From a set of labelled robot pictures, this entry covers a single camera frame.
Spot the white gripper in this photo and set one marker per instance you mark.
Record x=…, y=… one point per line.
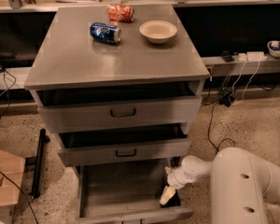
x=176, y=178

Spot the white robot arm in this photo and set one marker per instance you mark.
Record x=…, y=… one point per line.
x=241, y=183

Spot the middle grey drawer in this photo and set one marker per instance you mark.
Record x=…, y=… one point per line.
x=121, y=145

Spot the grey drawer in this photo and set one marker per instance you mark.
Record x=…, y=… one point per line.
x=126, y=193
x=121, y=145
x=102, y=108

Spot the bottom grey drawer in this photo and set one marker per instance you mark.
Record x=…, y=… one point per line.
x=126, y=193

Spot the grey drawer cabinet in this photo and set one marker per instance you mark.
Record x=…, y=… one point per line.
x=70, y=58

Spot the top grey drawer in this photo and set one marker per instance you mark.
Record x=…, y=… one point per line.
x=102, y=108

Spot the black power adapter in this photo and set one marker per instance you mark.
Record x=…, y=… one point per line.
x=227, y=100

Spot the black bar on floor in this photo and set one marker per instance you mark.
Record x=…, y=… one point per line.
x=43, y=139

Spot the black remote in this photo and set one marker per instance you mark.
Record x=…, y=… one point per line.
x=226, y=56

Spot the cream bowl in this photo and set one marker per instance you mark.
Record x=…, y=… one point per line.
x=158, y=32

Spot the white power strip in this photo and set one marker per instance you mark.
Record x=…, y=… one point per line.
x=252, y=56

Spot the blue soda can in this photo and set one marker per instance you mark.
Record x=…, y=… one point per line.
x=105, y=33

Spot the wooden box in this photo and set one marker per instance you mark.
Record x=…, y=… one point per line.
x=11, y=174

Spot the blue white bowl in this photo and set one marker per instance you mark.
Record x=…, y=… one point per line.
x=274, y=48

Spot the orange soda can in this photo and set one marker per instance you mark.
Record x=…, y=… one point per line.
x=118, y=12

